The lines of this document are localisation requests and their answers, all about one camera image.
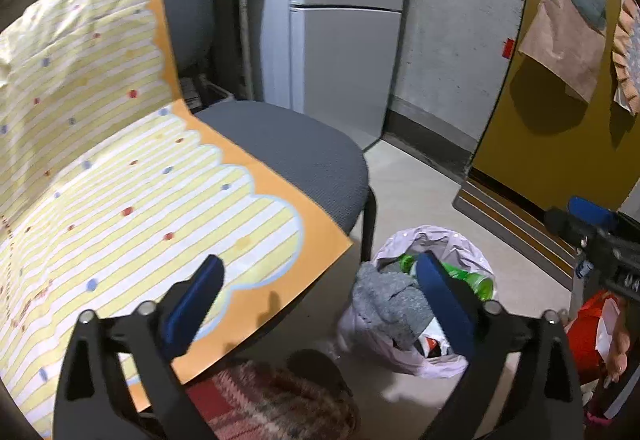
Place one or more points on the box under table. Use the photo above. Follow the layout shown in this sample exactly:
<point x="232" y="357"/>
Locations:
<point x="210" y="92"/>

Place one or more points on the yellow door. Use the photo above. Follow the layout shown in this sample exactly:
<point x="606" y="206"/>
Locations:
<point x="550" y="120"/>

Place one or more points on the grey upholstered chair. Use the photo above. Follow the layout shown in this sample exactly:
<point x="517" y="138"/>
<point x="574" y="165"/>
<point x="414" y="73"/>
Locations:
<point x="280" y="145"/>

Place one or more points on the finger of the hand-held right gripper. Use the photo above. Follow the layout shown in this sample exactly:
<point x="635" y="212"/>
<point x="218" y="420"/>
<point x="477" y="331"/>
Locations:
<point x="592" y="212"/>

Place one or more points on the hanging brown paper bag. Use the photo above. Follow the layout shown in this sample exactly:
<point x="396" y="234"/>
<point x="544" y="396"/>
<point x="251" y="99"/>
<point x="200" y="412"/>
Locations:
<point x="565" y="45"/>

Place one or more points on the plaid red blanket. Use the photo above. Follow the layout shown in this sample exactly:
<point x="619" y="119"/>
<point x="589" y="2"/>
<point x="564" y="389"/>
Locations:
<point x="270" y="400"/>

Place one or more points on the yellow striped dotted cloth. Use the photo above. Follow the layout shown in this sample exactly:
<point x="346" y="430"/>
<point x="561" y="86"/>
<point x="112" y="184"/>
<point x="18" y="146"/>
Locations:
<point x="125" y="145"/>

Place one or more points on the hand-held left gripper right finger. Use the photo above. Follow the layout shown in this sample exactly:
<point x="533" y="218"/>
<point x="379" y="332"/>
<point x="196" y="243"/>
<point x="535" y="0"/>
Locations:
<point x="447" y="310"/>

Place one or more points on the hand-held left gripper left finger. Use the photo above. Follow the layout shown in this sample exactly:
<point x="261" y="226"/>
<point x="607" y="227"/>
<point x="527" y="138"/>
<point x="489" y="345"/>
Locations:
<point x="192" y="305"/>

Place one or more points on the red wall hook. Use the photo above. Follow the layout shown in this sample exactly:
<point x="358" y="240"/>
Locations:
<point x="507" y="47"/>

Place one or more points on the green plastic bottle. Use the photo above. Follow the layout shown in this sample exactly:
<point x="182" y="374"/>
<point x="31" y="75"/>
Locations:
<point x="475" y="282"/>

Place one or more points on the white orange instant noodle bowl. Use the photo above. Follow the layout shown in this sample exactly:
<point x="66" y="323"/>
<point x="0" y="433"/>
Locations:
<point x="432" y="346"/>

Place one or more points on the person's right hand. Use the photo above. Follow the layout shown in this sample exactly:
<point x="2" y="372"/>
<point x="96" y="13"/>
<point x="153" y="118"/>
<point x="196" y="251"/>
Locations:
<point x="620" y="345"/>

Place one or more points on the grey fuzzy cloth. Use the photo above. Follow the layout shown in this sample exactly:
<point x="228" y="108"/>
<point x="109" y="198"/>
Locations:
<point x="395" y="310"/>

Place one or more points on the hanging patterned paper bag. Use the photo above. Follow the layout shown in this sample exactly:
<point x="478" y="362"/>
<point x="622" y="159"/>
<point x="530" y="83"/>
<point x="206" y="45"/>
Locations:
<point x="630" y="65"/>

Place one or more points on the trash bin with lilac bag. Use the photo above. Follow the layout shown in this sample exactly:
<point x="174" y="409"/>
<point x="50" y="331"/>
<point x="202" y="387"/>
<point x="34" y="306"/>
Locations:
<point x="440" y="237"/>

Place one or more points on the brown striped door mat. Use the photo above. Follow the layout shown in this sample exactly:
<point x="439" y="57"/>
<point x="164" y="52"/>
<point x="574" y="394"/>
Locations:
<point x="510" y="220"/>

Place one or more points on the red and white cloth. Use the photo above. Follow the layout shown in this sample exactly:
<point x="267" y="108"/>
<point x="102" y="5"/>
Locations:
<point x="587" y="335"/>

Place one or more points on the white refrigerator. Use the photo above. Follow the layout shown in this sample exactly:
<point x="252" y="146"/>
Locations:
<point x="345" y="60"/>

